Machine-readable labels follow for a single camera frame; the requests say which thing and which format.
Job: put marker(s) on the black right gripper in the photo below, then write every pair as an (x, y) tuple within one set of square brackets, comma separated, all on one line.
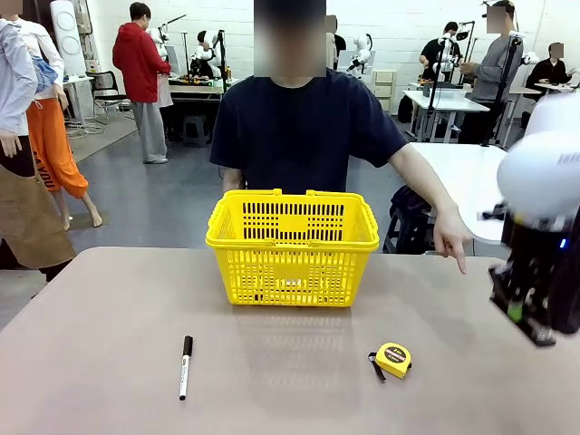
[(537, 247)]

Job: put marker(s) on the person's left forearm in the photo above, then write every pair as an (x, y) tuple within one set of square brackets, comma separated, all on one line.
[(421, 181)]

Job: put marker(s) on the person's right forearm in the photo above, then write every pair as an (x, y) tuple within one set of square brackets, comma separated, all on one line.
[(232, 181)]

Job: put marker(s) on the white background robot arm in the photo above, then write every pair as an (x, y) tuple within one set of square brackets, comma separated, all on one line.
[(204, 52), (446, 54), (362, 54)]

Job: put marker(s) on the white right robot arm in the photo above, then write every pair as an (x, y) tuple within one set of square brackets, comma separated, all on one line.
[(539, 172)]

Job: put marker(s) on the person in black jacket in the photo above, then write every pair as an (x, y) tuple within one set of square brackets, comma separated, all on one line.
[(550, 72)]

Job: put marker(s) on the person in grey sweater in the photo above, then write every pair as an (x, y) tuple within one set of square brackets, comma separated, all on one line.
[(494, 72)]

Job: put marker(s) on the yellow plastic shopping basket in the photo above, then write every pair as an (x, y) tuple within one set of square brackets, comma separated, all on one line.
[(290, 272)]

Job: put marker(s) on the person in black t-shirt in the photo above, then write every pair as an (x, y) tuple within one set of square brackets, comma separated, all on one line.
[(430, 52)]

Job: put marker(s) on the person in navy t-shirt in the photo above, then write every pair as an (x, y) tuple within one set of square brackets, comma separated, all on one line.
[(299, 136)]

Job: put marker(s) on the person behind in dark top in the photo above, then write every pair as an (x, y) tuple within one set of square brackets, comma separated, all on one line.
[(336, 50)]

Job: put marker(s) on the person in red hoodie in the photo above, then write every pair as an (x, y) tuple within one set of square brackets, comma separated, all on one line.
[(138, 68)]

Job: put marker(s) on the person's left hand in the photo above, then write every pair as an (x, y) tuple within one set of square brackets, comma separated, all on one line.
[(451, 235)]

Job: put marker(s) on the large white table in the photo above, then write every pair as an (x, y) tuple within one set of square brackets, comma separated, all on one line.
[(471, 181)]

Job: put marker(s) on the yellow tape measure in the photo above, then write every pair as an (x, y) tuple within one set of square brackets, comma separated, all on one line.
[(394, 358)]

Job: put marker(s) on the black backpack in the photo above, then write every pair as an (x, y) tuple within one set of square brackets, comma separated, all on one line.
[(408, 213)]

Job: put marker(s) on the tall black tripod stand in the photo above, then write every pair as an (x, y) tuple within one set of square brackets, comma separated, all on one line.
[(505, 90)]

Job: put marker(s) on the small white table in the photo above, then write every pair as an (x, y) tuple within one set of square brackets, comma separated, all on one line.
[(448, 102)]

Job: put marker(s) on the thin black stand pole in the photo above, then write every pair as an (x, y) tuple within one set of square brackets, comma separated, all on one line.
[(436, 90)]

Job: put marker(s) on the white drawer cabinet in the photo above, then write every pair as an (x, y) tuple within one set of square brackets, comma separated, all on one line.
[(385, 90)]

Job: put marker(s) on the white marker with black cap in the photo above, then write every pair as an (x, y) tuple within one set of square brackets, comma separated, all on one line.
[(186, 367)]

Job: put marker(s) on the grey plastic stool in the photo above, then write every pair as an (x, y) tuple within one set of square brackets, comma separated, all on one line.
[(197, 129)]

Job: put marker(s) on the cluttered background work desk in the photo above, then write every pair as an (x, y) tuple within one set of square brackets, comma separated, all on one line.
[(199, 90)]

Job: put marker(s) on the black office chair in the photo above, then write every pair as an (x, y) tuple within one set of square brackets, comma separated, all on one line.
[(106, 95)]

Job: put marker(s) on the white standing air conditioner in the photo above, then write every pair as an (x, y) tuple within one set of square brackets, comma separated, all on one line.
[(68, 41)]

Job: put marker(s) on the mannequin with striped shirt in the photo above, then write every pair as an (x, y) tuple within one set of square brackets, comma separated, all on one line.
[(18, 136)]

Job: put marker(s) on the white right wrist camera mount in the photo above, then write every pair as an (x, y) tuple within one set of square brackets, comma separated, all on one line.
[(494, 214)]

